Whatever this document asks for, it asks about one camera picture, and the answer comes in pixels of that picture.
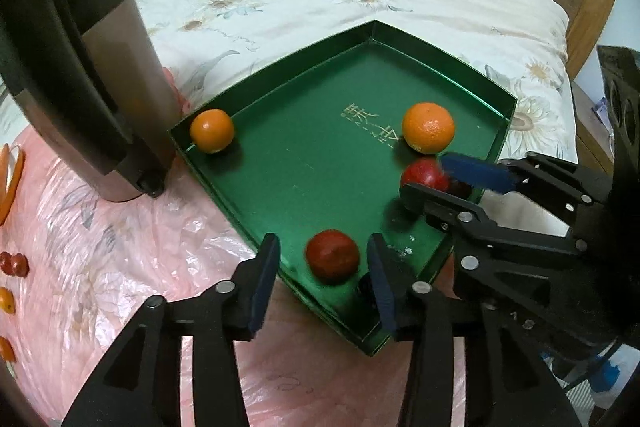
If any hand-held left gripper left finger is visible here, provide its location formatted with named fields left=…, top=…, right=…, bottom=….
left=60, top=233, right=282, bottom=427

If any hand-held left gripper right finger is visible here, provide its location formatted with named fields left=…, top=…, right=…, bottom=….
left=366, top=232, right=583, bottom=427

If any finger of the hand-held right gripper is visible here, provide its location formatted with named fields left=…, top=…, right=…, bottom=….
left=399, top=183, right=591, bottom=304
left=440, top=152, right=613, bottom=228

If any large orange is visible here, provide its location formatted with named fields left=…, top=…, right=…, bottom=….
left=402, top=102, right=456, bottom=156

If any green cardboard box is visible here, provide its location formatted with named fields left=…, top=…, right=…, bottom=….
left=169, top=20, right=517, bottom=358

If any pink plastic sheet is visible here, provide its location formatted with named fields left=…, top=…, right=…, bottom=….
left=0, top=67, right=468, bottom=427

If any black and copper electric kettle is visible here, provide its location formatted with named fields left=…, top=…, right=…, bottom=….
left=0, top=0, right=175, bottom=204

